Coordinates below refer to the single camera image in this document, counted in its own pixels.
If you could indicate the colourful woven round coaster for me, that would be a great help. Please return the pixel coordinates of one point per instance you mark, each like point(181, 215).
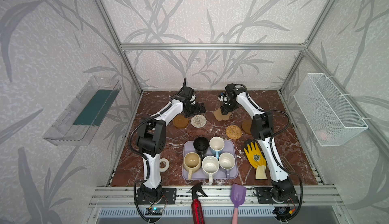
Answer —
point(198, 121)

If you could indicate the clear plastic wall shelf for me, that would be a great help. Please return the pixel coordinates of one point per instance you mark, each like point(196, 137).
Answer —
point(80, 121)

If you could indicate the purple plastic scoop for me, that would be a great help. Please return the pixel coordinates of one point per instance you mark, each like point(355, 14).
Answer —
point(238, 195)

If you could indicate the cork flower-shaped coaster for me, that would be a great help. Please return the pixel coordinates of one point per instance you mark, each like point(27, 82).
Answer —
point(220, 117)

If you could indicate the red spray bottle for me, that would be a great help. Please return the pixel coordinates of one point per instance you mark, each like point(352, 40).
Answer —
point(196, 207)

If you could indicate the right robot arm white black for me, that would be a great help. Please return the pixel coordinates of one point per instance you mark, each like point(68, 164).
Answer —
point(262, 131)

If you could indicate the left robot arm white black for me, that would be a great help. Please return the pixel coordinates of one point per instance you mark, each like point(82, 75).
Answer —
point(148, 140)

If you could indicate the small round wooden coaster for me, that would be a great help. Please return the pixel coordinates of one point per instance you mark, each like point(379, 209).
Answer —
point(180, 121)

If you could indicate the white wire mesh basket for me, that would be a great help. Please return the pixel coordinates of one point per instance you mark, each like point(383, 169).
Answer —
point(330, 115)

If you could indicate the large round wooden coaster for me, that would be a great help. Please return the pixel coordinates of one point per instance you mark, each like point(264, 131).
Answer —
point(246, 126)

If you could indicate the woven rattan round coaster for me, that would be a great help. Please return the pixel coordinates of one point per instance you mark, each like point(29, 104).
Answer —
point(233, 132)

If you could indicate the green circuit board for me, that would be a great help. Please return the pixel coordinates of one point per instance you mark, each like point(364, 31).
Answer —
point(154, 211)

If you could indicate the black mug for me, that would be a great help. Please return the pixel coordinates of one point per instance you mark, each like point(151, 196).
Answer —
point(201, 145)

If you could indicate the light blue mug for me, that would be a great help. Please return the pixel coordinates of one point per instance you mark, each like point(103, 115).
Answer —
point(216, 145)

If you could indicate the lilac plastic tray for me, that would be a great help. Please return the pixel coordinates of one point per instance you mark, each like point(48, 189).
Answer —
point(199, 175)

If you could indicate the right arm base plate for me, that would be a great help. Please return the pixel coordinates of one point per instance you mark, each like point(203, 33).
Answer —
point(268, 195)

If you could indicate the white tape roll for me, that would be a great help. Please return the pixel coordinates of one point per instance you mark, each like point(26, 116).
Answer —
point(164, 165)

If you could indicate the beige mug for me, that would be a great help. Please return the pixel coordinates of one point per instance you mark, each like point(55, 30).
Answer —
point(191, 163)

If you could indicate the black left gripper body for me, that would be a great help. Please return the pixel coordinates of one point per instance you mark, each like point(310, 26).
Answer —
point(194, 109)

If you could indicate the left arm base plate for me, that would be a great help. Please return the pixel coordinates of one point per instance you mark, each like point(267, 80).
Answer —
point(166, 196)

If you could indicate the white mug front centre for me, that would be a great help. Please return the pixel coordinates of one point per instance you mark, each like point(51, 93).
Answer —
point(210, 167)

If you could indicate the yellow black work glove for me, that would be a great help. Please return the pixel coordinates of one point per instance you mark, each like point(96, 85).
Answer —
point(256, 159)

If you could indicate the lilac mug white inside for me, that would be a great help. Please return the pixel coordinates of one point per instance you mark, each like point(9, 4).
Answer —
point(227, 162)

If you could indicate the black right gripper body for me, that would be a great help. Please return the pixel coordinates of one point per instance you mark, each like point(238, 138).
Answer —
point(226, 107)

